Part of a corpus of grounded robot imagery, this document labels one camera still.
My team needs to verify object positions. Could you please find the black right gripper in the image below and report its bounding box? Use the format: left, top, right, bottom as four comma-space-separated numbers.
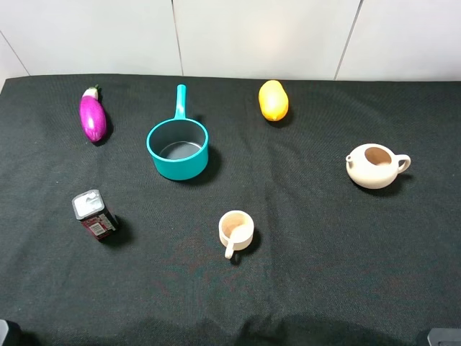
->
427, 328, 461, 346

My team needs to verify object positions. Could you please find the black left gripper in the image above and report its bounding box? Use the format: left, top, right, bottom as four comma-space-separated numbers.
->
0, 319, 22, 346

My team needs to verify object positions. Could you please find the red and black candy box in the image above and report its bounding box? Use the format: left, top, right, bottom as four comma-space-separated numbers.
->
71, 189, 119, 241

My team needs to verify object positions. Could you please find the cream ceramic teapot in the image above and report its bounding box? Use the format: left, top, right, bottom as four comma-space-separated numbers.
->
346, 143, 411, 190

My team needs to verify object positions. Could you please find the small cream cup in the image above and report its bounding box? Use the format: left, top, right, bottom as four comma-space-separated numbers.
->
218, 210, 255, 260

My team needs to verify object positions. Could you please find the purple toy eggplant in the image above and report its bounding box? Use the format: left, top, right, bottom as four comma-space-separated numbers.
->
79, 84, 107, 143

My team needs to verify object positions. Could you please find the orange toy mango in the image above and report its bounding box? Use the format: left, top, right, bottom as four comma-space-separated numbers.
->
259, 80, 289, 122

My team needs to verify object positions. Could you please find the teal saucepan with handle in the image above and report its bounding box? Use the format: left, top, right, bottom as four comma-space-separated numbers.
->
146, 84, 209, 181

